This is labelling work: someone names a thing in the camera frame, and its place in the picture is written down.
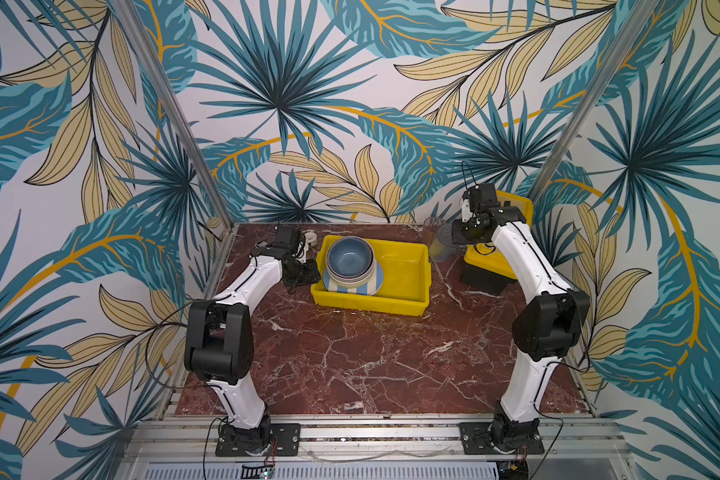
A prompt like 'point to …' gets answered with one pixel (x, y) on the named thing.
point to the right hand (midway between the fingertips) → (455, 234)
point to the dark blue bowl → (349, 257)
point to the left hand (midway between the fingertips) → (314, 276)
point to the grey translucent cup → (443, 248)
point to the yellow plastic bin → (406, 287)
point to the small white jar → (311, 238)
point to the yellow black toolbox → (485, 267)
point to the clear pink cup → (431, 225)
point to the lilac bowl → (351, 282)
